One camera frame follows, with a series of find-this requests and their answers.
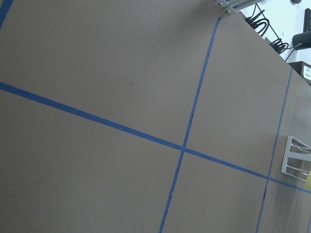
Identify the white wire cup rack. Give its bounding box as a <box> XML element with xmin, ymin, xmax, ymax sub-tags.
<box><xmin>281</xmin><ymin>136</ymin><xmax>311</xmax><ymax>182</ymax></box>

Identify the yellow ikea cup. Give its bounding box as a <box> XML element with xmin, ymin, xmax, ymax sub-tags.
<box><xmin>305</xmin><ymin>171</ymin><xmax>311</xmax><ymax>190</ymax></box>

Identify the black keyboard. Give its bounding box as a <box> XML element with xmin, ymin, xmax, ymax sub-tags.
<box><xmin>303</xmin><ymin>8</ymin><xmax>311</xmax><ymax>33</ymax></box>

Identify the black cylinder bottle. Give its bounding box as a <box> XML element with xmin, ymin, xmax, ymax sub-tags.
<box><xmin>292</xmin><ymin>31</ymin><xmax>311</xmax><ymax>50</ymax></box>

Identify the aluminium frame post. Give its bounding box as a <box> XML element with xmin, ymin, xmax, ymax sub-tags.
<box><xmin>214</xmin><ymin>0</ymin><xmax>263</xmax><ymax>15</ymax></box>

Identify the black usb hub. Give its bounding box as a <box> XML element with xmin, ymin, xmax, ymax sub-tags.
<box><xmin>265</xmin><ymin>37</ymin><xmax>289</xmax><ymax>54</ymax></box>
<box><xmin>239</xmin><ymin>3</ymin><xmax>270</xmax><ymax>36</ymax></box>

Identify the black box with label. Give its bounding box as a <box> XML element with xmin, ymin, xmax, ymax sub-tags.
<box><xmin>289</xmin><ymin>61</ymin><xmax>311</xmax><ymax>85</ymax></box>

